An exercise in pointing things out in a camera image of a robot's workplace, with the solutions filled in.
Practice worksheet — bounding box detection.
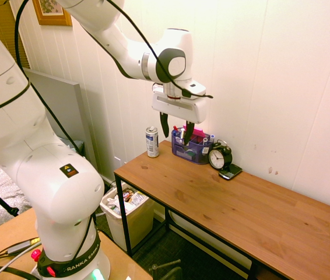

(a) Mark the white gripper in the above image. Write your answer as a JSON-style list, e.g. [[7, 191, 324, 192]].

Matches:
[[152, 90, 208, 146]]

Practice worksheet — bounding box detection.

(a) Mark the silver blue drink can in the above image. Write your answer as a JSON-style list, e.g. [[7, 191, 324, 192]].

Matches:
[[145, 126, 160, 159]]

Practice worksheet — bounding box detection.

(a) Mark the white trash bin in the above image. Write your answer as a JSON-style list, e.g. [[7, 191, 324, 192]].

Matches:
[[99, 181, 156, 252]]

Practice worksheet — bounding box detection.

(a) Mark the pink sticky note pad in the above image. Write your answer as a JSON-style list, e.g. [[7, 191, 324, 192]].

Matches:
[[182, 125, 207, 142]]

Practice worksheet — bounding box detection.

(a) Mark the purple mesh desk organizer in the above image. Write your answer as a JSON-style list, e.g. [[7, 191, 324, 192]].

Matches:
[[171, 128, 214, 166]]

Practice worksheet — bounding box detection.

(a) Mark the black twin-bell alarm clock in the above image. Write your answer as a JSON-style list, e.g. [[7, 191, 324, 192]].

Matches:
[[208, 139, 233, 170]]

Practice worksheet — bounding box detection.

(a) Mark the black keypad phone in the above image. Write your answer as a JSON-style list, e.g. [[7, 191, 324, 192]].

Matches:
[[218, 163, 243, 181]]

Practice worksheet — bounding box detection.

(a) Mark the grey headboard panel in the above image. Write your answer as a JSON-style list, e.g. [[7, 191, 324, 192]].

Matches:
[[24, 68, 98, 169]]

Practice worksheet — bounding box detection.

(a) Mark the black metal clamp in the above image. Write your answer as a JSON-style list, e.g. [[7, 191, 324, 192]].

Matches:
[[149, 258, 183, 280]]

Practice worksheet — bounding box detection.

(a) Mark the wood framed picture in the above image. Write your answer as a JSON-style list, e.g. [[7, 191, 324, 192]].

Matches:
[[32, 0, 73, 27]]

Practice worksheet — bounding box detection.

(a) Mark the wooden window blind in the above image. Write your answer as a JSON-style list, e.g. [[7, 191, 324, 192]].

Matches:
[[0, 0, 31, 70]]

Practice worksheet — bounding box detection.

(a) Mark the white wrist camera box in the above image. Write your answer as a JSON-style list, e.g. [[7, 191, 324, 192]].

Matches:
[[152, 79, 207, 97]]

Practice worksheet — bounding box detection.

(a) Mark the wooden desk with black frame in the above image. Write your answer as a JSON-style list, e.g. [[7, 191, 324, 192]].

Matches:
[[114, 140, 330, 280]]

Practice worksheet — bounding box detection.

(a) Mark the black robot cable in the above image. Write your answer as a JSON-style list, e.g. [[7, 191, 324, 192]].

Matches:
[[0, 0, 214, 263]]

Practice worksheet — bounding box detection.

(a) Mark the grey cable plug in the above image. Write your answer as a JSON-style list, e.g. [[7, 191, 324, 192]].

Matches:
[[6, 237, 41, 255]]

